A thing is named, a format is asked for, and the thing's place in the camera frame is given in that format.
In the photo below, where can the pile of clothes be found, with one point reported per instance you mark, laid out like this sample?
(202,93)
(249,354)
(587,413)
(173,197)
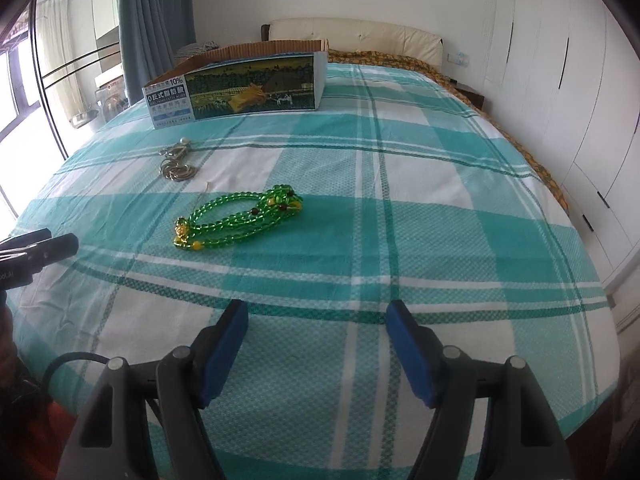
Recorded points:
(197,49)

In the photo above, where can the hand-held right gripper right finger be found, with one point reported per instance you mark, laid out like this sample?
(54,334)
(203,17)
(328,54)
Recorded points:
(406,350)

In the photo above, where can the blue curtain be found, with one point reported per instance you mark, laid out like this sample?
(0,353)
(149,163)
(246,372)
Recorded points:
(150,20)

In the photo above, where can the metal basin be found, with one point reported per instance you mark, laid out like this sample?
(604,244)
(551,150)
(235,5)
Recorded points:
(85,117)

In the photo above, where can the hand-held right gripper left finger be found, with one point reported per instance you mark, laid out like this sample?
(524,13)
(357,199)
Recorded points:
(225,350)

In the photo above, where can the white wall outlet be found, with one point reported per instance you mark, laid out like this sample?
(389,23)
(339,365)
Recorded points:
(458,58)

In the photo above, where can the printed cardboard box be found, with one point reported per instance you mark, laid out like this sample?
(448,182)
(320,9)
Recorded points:
(250,90)

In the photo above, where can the dark wooden nightstand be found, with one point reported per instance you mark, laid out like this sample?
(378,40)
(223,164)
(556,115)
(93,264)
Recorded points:
(472,96)

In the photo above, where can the cream padded headboard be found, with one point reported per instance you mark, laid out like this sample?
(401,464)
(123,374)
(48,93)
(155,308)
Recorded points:
(350,35)

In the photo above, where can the white wardrobe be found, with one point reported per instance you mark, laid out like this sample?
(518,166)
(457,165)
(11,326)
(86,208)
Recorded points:
(575,85)

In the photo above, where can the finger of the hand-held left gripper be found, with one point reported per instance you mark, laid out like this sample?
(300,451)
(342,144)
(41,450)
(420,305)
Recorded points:
(25,240)
(50,250)

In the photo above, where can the black sliding door frame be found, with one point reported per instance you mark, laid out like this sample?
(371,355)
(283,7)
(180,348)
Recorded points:
(12,35)

